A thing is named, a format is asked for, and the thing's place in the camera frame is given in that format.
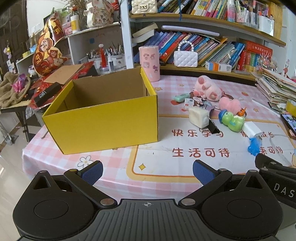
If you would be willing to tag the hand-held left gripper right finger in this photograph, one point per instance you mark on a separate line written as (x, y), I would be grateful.
(202, 172)

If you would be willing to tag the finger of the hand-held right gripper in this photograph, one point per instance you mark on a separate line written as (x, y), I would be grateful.
(263, 161)

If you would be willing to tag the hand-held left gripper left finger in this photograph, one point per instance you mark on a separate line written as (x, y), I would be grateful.
(93, 172)

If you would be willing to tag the white charger adapter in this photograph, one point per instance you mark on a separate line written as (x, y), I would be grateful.
(251, 129)

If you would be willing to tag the yellow cardboard box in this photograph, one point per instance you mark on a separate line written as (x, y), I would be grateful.
(104, 125)

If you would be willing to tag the green cartoon toy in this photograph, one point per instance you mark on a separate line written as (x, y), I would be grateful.
(232, 121)

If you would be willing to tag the cream white cube toy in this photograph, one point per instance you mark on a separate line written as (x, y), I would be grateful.
(197, 117)

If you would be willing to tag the blue crumpled wrapper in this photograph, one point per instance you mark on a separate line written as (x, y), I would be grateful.
(254, 146)

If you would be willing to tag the pink checked tablecloth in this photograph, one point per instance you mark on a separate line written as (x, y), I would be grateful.
(175, 143)

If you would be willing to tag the smartphone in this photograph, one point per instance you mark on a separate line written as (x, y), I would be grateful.
(289, 122)

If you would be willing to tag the black binder clip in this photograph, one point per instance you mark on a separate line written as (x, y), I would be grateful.
(213, 127)

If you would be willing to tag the small orange trinket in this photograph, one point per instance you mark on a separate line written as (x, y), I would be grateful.
(242, 112)

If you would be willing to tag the pink heart plush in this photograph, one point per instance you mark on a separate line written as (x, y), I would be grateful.
(229, 105)

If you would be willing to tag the small white card box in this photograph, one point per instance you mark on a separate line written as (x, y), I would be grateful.
(189, 103)

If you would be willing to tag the stack of booklets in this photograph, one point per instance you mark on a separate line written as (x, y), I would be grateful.
(275, 87)

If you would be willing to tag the mint green small toy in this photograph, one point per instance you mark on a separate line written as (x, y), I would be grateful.
(181, 98)

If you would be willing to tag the pink plush paw toy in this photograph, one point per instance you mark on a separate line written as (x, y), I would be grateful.
(207, 88)

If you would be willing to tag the black stand table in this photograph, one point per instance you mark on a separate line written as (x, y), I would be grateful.
(23, 120)

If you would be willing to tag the long black box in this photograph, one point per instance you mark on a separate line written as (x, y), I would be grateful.
(47, 92)

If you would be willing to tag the brown cardboard sheet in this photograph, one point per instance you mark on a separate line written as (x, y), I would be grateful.
(64, 74)

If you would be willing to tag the red gift wrapping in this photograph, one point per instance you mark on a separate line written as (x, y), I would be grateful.
(87, 68)

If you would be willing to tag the small white orange box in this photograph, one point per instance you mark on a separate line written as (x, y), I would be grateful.
(218, 66)

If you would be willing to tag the white pen holders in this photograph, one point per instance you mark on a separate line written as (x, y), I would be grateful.
(115, 60)

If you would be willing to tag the pink purple plastic bag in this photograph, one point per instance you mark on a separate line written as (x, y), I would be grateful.
(19, 83)

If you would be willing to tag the brown fleece blanket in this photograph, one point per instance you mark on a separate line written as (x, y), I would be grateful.
(7, 90)

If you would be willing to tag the pink cylindrical container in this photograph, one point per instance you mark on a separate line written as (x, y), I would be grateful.
(149, 63)

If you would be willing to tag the row of slanted books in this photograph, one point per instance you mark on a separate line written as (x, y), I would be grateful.
(208, 48)

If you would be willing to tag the red cartoon festive decoration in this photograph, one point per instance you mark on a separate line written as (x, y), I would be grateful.
(47, 55)

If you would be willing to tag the white shelf unit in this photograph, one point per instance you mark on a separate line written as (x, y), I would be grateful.
(83, 41)

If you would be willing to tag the rolled white paper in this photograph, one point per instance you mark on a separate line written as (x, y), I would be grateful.
(189, 30)

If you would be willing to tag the stack of lying books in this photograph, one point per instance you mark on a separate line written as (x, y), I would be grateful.
(144, 33)

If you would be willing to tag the white cup with yellow label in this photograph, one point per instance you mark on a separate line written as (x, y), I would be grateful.
(75, 24)

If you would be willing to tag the red gold festive sign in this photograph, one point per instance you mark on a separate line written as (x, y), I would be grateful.
(55, 26)

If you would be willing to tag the paper cartoon figure decoration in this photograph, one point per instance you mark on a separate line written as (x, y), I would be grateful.
(98, 14)

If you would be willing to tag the row of colourful books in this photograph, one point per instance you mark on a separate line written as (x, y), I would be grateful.
(198, 8)

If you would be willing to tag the dark wooden door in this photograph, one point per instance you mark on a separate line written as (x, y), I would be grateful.
(13, 27)

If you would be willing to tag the dried flowers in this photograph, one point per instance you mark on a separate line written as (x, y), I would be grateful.
(77, 4)

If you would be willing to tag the cream quilted handbag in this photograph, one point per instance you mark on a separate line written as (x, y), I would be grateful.
(144, 7)

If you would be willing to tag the white shelf post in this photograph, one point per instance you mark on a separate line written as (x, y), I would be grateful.
(127, 34)

